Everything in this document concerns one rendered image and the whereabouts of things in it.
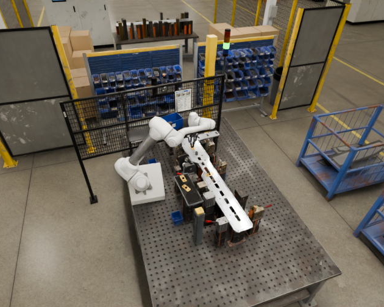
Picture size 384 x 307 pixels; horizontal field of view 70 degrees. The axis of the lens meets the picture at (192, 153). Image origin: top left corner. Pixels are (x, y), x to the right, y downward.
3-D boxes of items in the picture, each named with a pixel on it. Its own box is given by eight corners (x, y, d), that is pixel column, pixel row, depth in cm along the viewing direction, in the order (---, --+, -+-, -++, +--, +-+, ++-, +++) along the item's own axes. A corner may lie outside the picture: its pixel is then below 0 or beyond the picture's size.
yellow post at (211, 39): (211, 167, 433) (222, 37, 303) (200, 170, 428) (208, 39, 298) (206, 161, 446) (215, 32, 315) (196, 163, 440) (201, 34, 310)
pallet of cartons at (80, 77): (102, 120, 530) (90, 68, 462) (57, 128, 506) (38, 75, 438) (94, 92, 614) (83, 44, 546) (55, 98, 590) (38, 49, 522)
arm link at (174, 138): (187, 136, 245) (175, 125, 244) (180, 143, 230) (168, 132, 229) (178, 145, 252) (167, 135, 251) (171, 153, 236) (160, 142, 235)
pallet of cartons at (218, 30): (249, 77, 685) (258, 19, 597) (266, 92, 628) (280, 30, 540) (205, 84, 652) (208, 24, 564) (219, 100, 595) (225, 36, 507)
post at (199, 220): (203, 242, 255) (205, 214, 226) (195, 245, 253) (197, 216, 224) (199, 236, 260) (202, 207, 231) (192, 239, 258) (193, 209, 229)
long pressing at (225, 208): (257, 226, 236) (257, 225, 235) (234, 234, 229) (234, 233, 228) (194, 136, 332) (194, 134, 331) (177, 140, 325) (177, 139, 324)
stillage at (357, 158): (355, 151, 471) (381, 103, 409) (394, 184, 413) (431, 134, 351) (295, 164, 443) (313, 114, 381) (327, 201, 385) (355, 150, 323)
